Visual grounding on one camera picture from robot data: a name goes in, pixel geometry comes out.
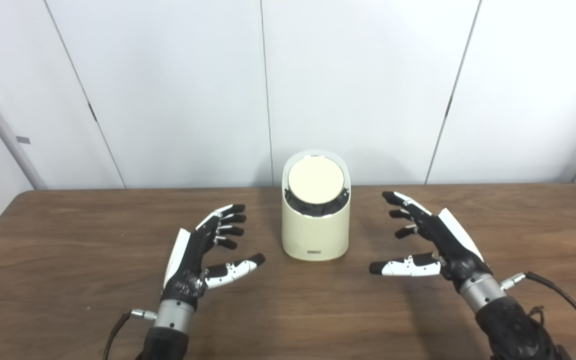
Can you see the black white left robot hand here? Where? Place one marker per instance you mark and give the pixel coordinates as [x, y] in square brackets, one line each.
[185, 270]

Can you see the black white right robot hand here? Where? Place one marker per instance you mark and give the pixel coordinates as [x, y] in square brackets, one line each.
[453, 250]

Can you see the cream-colored bin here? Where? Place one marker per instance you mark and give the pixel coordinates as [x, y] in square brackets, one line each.
[315, 235]

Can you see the cream round bin lid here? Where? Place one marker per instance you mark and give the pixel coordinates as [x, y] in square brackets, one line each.
[316, 180]

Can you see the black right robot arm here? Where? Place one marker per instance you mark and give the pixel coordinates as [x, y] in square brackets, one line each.
[483, 295]

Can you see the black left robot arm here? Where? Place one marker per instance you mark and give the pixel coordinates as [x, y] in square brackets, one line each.
[173, 317]

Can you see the black bin liner bag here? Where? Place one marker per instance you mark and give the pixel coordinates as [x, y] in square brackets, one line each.
[295, 206]

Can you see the grey tape piece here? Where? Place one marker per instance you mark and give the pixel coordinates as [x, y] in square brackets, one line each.
[23, 140]

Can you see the black wall panel clip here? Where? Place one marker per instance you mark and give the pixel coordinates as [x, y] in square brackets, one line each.
[92, 112]

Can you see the grey wall post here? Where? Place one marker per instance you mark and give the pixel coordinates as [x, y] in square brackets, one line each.
[0, 130]

